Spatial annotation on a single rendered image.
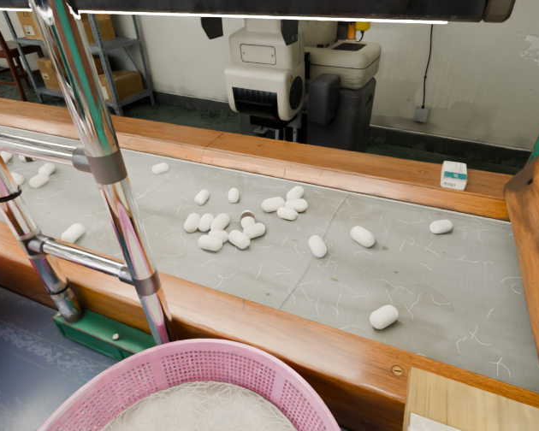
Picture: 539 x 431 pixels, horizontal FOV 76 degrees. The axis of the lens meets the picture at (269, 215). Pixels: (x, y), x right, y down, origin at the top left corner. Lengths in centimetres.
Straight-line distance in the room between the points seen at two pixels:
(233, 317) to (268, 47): 90
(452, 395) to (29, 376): 47
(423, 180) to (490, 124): 192
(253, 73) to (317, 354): 93
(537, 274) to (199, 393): 36
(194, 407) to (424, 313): 27
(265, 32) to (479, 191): 78
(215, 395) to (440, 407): 20
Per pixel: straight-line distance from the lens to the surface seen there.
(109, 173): 27
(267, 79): 113
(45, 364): 55
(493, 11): 28
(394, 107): 256
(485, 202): 65
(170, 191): 66
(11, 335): 61
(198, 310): 41
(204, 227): 53
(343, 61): 134
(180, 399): 39
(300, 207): 56
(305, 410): 36
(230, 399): 38
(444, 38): 244
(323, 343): 38
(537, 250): 47
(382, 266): 50
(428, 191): 64
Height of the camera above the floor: 108
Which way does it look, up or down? 36 degrees down
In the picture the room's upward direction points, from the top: 2 degrees counter-clockwise
